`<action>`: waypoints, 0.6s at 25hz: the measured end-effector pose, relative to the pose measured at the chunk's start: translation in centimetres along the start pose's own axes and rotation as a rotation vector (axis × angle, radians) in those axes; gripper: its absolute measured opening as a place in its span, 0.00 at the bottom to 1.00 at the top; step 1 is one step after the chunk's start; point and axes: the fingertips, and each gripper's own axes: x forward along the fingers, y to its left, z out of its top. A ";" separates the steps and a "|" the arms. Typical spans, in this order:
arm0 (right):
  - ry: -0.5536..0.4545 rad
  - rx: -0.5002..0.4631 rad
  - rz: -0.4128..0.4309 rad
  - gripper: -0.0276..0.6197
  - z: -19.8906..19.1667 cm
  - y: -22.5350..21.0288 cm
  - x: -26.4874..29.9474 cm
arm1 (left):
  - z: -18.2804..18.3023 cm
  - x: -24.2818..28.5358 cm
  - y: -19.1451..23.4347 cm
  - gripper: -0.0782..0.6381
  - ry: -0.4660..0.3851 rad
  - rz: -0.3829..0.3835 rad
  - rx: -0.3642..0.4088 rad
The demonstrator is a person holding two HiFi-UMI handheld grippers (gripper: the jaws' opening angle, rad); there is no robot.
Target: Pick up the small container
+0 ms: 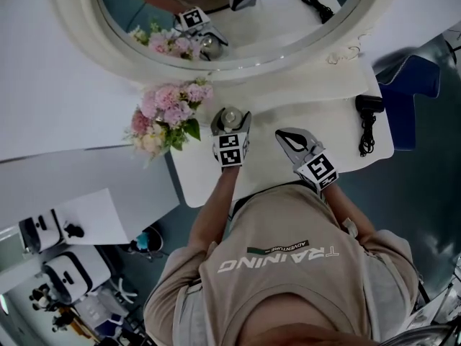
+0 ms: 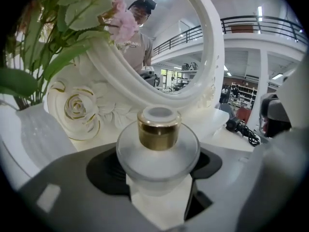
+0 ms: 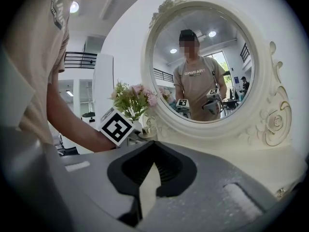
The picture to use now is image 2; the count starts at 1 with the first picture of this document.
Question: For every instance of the black balcony railing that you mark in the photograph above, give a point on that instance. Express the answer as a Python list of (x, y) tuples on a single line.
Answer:
[(265, 24)]

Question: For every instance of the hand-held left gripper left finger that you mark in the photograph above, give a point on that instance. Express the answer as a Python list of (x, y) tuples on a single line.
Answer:
[(72, 192)]

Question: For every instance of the red chair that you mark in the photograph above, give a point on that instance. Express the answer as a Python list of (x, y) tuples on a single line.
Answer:
[(243, 115)]

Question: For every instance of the white storage shelf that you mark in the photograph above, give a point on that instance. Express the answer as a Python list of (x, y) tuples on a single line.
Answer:
[(243, 93)]

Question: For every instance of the white ribbed vase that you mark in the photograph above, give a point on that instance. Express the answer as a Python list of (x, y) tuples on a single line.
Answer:
[(36, 134)]

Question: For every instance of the small frosted container gold cap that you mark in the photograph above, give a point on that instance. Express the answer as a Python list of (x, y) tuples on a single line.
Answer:
[(157, 158)]

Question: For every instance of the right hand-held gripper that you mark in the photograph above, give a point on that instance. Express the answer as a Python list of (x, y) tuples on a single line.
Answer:
[(277, 115)]

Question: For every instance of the black hair dryer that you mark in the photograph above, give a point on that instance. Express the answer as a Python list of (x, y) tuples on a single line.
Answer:
[(233, 124)]

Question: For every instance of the white rose-framed oval mirror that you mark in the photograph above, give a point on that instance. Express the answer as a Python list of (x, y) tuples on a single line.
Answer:
[(108, 100)]

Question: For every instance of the artificial pink flowers green leaves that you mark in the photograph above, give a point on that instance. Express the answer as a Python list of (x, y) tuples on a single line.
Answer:
[(79, 13)]

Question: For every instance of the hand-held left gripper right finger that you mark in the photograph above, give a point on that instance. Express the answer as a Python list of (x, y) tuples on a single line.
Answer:
[(241, 190)]

